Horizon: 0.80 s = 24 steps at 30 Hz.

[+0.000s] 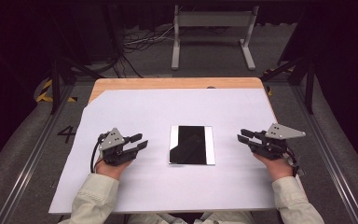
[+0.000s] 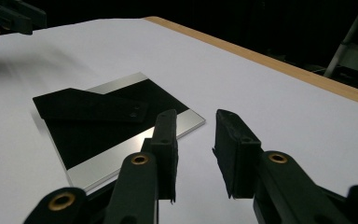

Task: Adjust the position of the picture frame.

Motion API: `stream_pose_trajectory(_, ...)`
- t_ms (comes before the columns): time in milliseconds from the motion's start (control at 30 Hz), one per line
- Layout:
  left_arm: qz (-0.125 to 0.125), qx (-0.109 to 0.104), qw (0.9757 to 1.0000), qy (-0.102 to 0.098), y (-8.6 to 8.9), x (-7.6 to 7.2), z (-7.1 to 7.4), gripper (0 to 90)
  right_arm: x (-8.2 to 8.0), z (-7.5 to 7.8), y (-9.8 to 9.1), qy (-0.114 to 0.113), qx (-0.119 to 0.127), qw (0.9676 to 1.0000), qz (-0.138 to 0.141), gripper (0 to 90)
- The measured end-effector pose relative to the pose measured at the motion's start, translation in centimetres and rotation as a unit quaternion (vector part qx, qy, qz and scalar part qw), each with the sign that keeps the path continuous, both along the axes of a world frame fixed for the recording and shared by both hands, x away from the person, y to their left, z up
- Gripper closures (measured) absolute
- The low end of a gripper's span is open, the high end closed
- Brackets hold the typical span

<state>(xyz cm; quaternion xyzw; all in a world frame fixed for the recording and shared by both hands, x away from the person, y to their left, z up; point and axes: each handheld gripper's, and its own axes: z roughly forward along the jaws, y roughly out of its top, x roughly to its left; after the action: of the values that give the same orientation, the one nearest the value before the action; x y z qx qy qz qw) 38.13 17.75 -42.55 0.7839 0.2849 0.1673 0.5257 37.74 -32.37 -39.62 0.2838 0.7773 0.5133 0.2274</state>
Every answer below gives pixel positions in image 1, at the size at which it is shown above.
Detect black metal frame stand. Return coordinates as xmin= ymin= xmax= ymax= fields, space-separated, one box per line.
xmin=45 ymin=6 xmax=106 ymax=115
xmin=260 ymin=55 xmax=317 ymax=115

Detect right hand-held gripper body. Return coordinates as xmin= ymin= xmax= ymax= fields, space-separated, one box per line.
xmin=250 ymin=122 xmax=307 ymax=161

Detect aluminium floor rail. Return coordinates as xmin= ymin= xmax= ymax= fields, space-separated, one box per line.
xmin=291 ymin=83 xmax=358 ymax=224
xmin=0 ymin=83 xmax=76 ymax=224

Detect person's left hand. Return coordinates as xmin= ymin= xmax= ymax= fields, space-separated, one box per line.
xmin=94 ymin=157 xmax=134 ymax=181

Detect grey metal stand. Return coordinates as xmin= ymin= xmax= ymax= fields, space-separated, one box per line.
xmin=171 ymin=4 xmax=260 ymax=71

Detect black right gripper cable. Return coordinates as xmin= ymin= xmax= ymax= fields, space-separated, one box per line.
xmin=282 ymin=147 xmax=306 ymax=177

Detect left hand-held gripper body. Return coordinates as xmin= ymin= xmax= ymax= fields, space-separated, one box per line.
xmin=98 ymin=127 xmax=138 ymax=166

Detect yellow black hazard tape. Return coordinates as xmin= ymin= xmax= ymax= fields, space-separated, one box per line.
xmin=35 ymin=78 xmax=78 ymax=104

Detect bundle of floor cables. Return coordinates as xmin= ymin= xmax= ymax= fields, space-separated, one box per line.
xmin=117 ymin=23 xmax=175 ymax=78

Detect person's right hand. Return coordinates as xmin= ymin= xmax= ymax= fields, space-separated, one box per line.
xmin=253 ymin=152 xmax=295 ymax=182

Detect white paper sheet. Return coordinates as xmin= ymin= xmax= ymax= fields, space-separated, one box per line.
xmin=48 ymin=88 xmax=309 ymax=216

